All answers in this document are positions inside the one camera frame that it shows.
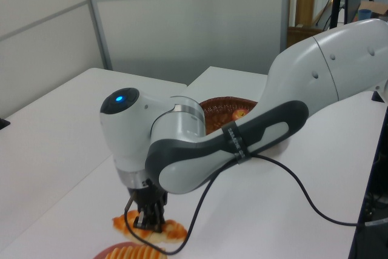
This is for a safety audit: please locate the red apple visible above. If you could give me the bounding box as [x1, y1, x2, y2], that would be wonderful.
[232, 107, 248, 122]

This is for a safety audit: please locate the black cable strap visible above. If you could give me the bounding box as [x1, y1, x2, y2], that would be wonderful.
[220, 121, 254, 165]

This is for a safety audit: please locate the brown woven basket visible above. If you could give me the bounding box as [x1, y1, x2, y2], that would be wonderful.
[199, 96, 287, 152]

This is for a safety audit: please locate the striped bread roll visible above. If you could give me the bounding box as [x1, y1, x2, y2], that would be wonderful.
[104, 245, 167, 259]

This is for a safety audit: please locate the open cardboard box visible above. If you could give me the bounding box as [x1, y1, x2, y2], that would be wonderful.
[359, 0, 388, 17]

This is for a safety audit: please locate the braided bread loaf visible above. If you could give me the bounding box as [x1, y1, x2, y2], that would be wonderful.
[112, 212, 188, 244]

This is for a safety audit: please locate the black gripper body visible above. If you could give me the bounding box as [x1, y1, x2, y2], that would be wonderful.
[129, 180, 169, 207]

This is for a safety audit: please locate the pink plate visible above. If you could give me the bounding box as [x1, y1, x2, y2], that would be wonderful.
[92, 241, 167, 259]

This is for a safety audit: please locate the grey partition post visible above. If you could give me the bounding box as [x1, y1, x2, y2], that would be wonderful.
[79, 0, 113, 71]
[281, 0, 292, 50]

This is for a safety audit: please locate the black tripod stand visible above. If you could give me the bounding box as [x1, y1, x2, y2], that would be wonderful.
[329, 0, 345, 31]

